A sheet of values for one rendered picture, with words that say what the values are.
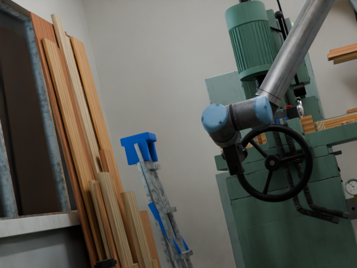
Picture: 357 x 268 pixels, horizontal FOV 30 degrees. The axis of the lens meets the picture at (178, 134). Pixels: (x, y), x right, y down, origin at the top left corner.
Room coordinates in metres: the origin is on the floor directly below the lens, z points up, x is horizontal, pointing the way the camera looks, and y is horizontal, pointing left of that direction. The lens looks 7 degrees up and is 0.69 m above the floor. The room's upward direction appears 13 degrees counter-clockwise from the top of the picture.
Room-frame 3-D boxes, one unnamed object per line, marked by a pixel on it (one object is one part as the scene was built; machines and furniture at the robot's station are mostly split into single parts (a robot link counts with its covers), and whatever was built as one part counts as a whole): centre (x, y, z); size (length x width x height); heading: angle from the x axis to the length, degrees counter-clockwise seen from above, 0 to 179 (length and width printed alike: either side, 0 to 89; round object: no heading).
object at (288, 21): (3.08, -0.60, 1.40); 0.10 x 0.06 x 0.16; 167
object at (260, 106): (2.13, -0.25, 0.96); 0.12 x 0.12 x 0.09; 77
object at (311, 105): (2.94, -0.59, 1.02); 0.09 x 0.07 x 0.12; 77
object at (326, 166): (2.92, -0.42, 0.76); 0.57 x 0.45 x 0.09; 167
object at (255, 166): (2.74, -0.38, 0.82); 0.40 x 0.21 x 0.04; 77
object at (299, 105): (2.89, -0.54, 1.02); 0.12 x 0.03 x 0.12; 167
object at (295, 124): (2.60, -0.41, 0.91); 0.15 x 0.14 x 0.09; 77
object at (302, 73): (2.97, -0.59, 1.23); 0.09 x 0.08 x 0.15; 167
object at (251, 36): (2.80, -0.39, 1.35); 0.18 x 0.18 x 0.31
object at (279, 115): (2.59, -0.41, 0.99); 0.13 x 0.11 x 0.06; 77
